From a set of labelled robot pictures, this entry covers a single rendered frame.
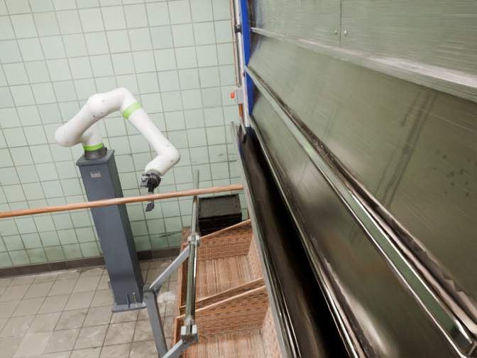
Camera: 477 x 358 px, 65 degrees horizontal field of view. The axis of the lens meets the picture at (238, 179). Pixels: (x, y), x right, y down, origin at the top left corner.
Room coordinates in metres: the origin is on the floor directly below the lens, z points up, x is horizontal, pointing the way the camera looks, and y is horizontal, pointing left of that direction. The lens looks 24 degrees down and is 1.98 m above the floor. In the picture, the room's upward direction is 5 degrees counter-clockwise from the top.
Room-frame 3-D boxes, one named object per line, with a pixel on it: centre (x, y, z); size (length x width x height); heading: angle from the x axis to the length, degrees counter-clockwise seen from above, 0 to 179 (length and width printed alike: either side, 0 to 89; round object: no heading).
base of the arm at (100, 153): (2.40, 0.92, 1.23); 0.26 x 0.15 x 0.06; 4
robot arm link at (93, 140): (2.33, 0.93, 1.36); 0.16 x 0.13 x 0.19; 148
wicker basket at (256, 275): (1.67, 0.12, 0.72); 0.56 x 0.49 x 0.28; 4
